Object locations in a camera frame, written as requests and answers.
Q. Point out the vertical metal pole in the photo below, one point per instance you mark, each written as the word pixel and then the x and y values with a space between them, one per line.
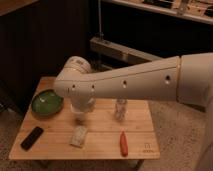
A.
pixel 101 35

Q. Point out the metal shelf rail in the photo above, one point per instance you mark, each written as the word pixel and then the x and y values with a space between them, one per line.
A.
pixel 120 52

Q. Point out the clear plastic cup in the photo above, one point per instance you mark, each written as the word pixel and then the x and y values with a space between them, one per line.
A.
pixel 79 113

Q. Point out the wooden side table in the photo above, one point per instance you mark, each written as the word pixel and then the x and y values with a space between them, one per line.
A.
pixel 103 137

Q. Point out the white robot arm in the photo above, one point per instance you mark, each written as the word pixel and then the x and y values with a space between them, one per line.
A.
pixel 187 79

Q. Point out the white snack packet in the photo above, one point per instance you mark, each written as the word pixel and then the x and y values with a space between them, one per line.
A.
pixel 79 136

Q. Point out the clear plastic bottle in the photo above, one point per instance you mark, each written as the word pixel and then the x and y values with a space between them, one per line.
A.
pixel 121 108

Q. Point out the upper wooden shelf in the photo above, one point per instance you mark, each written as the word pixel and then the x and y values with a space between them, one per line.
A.
pixel 195 10

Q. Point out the green ceramic bowl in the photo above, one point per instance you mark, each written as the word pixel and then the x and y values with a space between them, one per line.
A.
pixel 46 103

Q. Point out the orange carrot toy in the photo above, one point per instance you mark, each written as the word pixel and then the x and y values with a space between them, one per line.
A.
pixel 123 145

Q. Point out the black remote control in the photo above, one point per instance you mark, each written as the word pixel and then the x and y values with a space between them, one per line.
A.
pixel 28 142

